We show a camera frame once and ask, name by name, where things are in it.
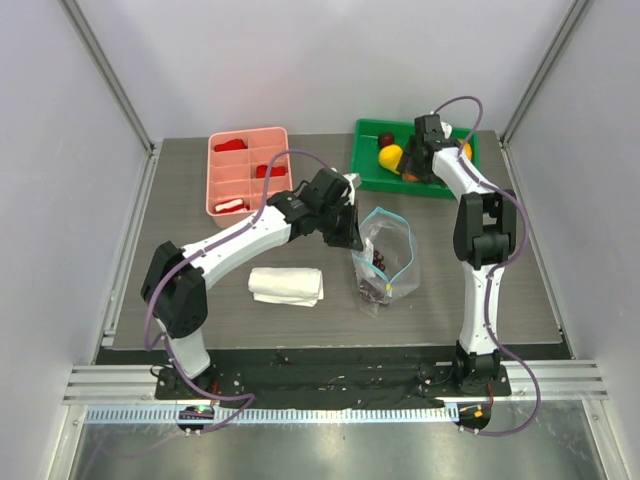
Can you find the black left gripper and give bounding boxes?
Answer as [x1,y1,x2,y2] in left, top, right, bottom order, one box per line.
[317,200,364,252]

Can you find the yellow fake pear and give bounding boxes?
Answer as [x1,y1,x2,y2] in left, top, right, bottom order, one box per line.
[378,144,404,175]

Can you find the clear zip top bag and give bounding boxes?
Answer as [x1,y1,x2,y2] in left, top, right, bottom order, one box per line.
[352,207,420,317]

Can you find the red orange fake peach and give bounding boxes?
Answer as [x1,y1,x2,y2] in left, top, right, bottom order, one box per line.
[401,173,422,183]

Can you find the purple fake grape bunch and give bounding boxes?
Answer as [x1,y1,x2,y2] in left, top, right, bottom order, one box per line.
[354,249,389,305]

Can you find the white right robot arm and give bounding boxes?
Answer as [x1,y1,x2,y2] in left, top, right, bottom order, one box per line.
[398,114,517,395]

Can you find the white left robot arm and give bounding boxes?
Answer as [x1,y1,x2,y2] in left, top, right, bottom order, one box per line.
[141,168,363,399]

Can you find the green plastic tray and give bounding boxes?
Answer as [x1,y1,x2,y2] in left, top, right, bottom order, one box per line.
[351,119,454,199]

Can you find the white folded towel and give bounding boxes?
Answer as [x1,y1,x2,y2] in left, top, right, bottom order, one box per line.
[248,268,324,307]

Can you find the red item middle compartment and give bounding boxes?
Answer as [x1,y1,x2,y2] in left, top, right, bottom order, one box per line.
[255,164,288,179]

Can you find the red white item lower compartment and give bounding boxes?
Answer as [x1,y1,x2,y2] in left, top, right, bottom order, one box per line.
[213,198,249,215]

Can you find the pink divided organizer box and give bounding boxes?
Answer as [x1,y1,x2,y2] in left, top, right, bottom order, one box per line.
[205,127,293,229]

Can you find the red item top compartment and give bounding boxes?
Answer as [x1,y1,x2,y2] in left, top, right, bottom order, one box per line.
[213,138,248,152]

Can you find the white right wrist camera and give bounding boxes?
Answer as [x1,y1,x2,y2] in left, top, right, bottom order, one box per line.
[440,122,453,139]

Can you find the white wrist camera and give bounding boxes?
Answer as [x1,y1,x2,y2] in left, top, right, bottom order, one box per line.
[343,173,361,204]
[440,122,453,139]

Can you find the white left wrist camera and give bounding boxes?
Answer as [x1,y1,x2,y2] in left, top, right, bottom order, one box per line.
[343,173,361,204]

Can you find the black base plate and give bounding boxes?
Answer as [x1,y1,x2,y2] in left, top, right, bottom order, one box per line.
[154,342,511,409]

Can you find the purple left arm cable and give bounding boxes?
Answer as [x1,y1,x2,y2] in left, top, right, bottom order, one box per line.
[142,148,334,431]

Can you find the white slotted cable duct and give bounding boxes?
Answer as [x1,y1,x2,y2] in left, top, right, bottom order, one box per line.
[85,403,459,425]

